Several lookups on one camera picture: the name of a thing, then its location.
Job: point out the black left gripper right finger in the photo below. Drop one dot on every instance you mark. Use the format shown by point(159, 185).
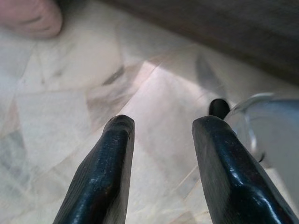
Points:
point(229, 177)

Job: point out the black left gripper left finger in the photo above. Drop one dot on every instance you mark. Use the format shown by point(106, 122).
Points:
point(102, 177)

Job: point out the pink velvet pillow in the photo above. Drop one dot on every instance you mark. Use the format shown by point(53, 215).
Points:
point(30, 18)

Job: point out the dark brown fabric sofa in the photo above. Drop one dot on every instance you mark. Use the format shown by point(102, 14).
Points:
point(222, 25)

